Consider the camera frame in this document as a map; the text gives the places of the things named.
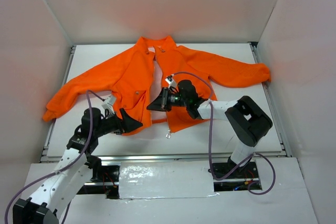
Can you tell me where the white centre cover panel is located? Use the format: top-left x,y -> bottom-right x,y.
119,161 -> 216,199

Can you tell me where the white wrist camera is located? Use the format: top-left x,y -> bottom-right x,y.
165,75 -> 177,89
102,95 -> 116,114

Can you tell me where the aluminium left side rail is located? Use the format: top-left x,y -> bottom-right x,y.
39,45 -> 77,163

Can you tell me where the orange zip-up jacket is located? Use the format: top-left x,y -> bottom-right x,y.
42,36 -> 272,136

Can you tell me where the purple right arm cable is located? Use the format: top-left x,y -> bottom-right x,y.
171,71 -> 277,196

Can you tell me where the silver aluminium front rail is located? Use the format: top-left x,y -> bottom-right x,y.
40,151 -> 287,163

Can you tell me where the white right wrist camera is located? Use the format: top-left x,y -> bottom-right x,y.
165,75 -> 177,89

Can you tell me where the aluminium right side rail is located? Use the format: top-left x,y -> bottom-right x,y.
248,41 -> 293,157

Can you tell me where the silver zipper pull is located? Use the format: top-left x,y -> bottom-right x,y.
166,130 -> 171,139

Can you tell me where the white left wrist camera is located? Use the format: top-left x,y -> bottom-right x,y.
102,95 -> 116,114

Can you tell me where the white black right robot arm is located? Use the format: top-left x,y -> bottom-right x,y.
147,79 -> 273,181

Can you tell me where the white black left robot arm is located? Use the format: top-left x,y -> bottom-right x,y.
12,108 -> 143,223

